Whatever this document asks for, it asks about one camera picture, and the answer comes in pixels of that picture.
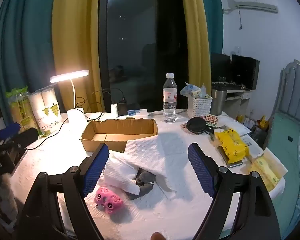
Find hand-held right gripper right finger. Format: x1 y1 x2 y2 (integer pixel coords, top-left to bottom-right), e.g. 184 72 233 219
187 142 282 240

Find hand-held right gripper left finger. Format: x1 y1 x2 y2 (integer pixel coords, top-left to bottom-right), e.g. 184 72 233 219
15 143 110 240

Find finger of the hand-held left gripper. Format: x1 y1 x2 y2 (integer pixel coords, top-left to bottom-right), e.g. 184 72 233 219
5 127 39 153
0 122 22 141

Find brown cardboard box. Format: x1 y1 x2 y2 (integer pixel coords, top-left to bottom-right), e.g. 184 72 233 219
80 118 159 153

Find grey sock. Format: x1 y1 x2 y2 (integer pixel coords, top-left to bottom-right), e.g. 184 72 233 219
135 169 156 188

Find dark patterned cloth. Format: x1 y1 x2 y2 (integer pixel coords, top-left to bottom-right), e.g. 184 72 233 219
129 182 155 201

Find green packet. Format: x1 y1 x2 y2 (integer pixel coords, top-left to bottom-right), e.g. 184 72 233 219
5 86 36 132

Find pink plush toy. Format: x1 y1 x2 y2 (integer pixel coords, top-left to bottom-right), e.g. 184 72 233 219
94 186 123 216

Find grey phone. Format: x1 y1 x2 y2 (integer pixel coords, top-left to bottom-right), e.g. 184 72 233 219
217 145 243 169

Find paper cup sleeve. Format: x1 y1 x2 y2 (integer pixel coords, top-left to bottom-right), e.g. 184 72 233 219
28 86 62 136

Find yellow tissue packet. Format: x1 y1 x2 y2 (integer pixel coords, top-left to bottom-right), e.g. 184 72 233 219
213 127 249 166

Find black zip pouch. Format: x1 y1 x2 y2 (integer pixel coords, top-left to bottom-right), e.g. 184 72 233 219
186 117 207 134

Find red dotted card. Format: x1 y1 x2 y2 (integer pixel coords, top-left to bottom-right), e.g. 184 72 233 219
205 114 222 128

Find white desk lamp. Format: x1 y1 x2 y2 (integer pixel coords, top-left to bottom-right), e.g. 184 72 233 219
50 69 90 131

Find pale yellow tissue pack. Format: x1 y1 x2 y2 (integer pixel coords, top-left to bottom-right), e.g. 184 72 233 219
249 148 288 193

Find white plastic basket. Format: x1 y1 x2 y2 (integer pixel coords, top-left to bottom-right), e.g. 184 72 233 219
187 94 213 119

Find white textured tablecloth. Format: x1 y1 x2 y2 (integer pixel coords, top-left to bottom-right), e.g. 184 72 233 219
0 110 288 240

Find black power adapter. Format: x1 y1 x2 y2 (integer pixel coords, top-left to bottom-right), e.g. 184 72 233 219
117 99 128 116

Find steel tumbler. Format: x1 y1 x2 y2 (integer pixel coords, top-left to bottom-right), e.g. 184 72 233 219
210 87 227 117

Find blue white flat box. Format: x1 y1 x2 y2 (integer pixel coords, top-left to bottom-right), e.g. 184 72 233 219
127 109 149 118

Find clear plastic water bottle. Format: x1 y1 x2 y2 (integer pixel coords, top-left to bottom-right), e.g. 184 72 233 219
162 73 178 124

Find yellow snack packets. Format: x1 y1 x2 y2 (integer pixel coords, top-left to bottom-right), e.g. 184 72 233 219
193 83 208 98

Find white cabinet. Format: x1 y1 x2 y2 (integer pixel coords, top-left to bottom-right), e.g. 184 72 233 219
225 89 253 117

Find blue white plastic bag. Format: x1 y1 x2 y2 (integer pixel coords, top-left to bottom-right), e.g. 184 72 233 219
180 82 198 97

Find bed with green sheet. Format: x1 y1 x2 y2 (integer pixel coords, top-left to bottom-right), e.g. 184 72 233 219
262 112 300 233

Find teal curtain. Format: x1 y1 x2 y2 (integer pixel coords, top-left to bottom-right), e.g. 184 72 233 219
0 0 63 130
199 0 225 55

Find black monitor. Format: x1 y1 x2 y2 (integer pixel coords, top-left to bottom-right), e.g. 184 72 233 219
231 54 260 91
211 52 232 83

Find yellow curtain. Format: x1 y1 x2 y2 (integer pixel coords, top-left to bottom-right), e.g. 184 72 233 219
51 0 106 113
179 0 212 98

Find grey padded headboard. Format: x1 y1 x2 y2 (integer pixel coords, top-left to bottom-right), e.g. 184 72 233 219
277 59 300 122

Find dark glass window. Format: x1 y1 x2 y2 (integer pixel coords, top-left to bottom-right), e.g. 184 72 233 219
98 0 190 113

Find white air conditioner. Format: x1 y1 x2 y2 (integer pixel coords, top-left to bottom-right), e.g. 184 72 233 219
227 0 279 14

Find black lamp cable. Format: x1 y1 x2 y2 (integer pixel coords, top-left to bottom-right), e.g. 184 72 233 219
26 90 103 151

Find black charger cable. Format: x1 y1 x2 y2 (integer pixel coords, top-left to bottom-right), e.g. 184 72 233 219
91 88 127 105

